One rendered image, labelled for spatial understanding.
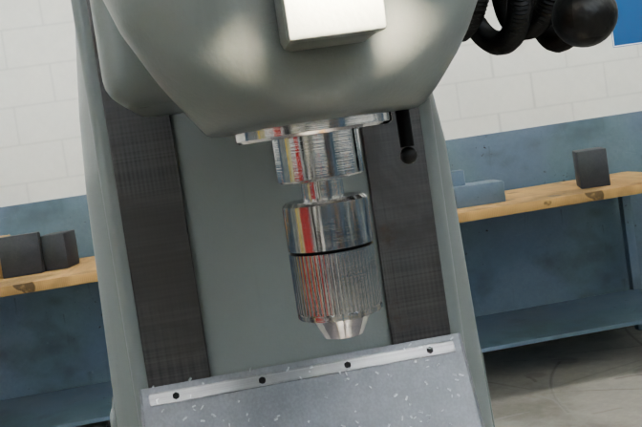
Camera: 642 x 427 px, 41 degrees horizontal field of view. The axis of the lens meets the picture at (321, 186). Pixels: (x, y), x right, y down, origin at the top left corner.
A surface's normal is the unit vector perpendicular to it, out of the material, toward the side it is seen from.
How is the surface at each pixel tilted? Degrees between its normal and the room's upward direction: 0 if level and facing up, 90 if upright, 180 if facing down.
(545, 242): 90
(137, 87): 117
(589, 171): 90
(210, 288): 90
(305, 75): 111
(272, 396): 63
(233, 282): 90
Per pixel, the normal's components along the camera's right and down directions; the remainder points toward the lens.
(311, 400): 0.05, -0.41
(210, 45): -0.31, 0.33
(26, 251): 0.06, 0.04
